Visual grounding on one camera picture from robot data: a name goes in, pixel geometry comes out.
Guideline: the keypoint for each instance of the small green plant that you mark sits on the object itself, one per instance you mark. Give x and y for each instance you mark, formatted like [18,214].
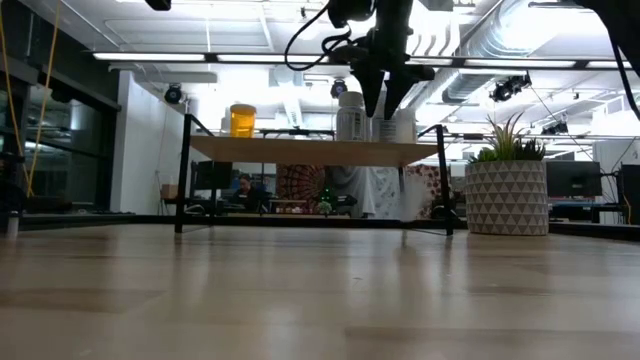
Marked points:
[325,205]

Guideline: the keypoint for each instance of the black aluminium table frame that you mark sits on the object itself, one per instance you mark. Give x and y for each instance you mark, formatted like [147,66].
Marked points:
[350,223]

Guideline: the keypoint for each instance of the white floral cloth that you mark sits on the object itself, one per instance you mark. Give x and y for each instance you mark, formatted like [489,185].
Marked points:
[385,192]

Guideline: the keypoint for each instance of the black monitor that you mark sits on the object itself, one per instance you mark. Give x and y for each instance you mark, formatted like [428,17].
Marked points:
[573,178]
[212,175]
[631,192]

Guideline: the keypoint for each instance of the mandala tapestry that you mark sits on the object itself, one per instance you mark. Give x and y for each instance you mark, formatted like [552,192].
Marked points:
[300,182]

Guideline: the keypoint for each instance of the grey cloth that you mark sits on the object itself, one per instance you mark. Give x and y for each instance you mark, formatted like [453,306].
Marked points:
[352,187]

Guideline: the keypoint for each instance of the overhead bar with light strips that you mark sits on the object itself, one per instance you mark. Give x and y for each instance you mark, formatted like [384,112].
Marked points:
[270,58]

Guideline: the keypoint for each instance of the red patterned cloth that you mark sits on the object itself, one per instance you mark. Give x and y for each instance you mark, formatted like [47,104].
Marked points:
[430,182]

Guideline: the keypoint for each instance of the amber bottle with white cap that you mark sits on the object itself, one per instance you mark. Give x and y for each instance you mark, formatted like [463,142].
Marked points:
[243,121]

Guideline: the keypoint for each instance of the succulent in triangle-patterned pot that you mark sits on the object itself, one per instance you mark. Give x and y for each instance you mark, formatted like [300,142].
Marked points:
[506,197]

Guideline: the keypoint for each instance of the black ceiling spotlight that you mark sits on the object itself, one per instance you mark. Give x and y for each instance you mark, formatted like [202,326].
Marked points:
[555,129]
[338,88]
[510,87]
[173,94]

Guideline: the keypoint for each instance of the white melatonin bottle blue label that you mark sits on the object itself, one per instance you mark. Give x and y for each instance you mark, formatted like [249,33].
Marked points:
[350,122]

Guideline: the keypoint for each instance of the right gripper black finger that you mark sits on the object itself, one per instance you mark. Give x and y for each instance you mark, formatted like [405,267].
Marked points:
[371,90]
[397,87]

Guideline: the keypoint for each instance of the wooden shelf with black legs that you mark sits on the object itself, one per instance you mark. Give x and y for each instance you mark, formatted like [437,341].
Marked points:
[310,152]

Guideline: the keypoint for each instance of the white bottle with colourful label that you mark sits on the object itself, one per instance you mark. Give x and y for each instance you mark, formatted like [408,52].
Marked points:
[389,131]

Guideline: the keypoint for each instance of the person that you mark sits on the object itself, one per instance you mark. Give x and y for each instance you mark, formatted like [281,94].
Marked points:
[246,192]

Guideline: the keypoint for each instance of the cardboard box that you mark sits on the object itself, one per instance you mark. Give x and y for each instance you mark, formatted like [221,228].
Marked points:
[169,191]

